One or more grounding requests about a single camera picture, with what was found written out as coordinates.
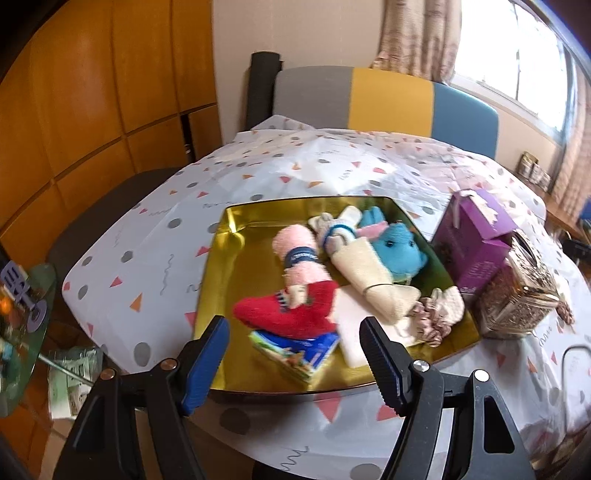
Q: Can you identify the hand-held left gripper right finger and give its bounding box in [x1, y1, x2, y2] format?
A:
[359, 316, 536, 480]

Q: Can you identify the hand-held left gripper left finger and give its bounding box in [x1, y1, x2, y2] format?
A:
[53, 315, 230, 480]

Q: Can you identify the white sponge block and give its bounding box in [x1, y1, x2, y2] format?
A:
[335, 286, 416, 367]

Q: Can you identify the brown striped scrunchie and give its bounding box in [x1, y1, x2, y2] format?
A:
[411, 288, 446, 347]

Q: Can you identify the red fuzzy sock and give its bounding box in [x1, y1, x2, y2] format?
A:
[232, 279, 341, 337]

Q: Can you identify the cream knit scrunchie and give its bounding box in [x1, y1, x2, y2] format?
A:
[431, 286, 465, 324]

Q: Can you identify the beige cloth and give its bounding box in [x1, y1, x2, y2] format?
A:
[332, 240, 422, 324]

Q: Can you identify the blue plush toy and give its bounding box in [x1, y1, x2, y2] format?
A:
[358, 207, 430, 283]

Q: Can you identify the gold tray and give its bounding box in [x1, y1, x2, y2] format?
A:
[191, 196, 481, 394]

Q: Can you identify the white knit gloves bundle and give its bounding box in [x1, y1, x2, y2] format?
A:
[308, 205, 365, 259]

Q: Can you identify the pink fluffy towel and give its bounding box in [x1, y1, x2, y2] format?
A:
[271, 224, 333, 296]

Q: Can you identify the green white packet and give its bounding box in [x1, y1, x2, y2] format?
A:
[46, 346, 105, 418]

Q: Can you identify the patterned plastic tablecloth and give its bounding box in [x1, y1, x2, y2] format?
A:
[62, 115, 591, 480]

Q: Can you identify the gold glitter box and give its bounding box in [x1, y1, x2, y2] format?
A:
[475, 228, 561, 340]

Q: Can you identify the purple cardboard box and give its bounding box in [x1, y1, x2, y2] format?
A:
[431, 188, 518, 296]

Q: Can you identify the dark grey seat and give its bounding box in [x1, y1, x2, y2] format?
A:
[46, 167, 185, 273]

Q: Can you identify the glass side table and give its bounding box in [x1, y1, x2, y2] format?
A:
[0, 261, 58, 418]

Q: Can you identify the row of boxes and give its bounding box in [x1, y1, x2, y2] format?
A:
[517, 152, 552, 190]

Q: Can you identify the grey yellow blue chair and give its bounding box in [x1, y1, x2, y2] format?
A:
[272, 66, 500, 160]

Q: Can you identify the black rolled mat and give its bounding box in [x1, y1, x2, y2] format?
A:
[245, 52, 282, 132]

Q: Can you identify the wooden cabinet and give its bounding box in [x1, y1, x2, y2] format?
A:
[0, 0, 220, 259]

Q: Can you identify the beige patterned curtain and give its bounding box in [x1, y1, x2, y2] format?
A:
[551, 60, 591, 208]
[372, 0, 462, 84]

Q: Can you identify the window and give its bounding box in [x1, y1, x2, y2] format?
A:
[450, 0, 578, 144]

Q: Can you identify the black cable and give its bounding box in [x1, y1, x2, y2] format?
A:
[561, 344, 591, 393]

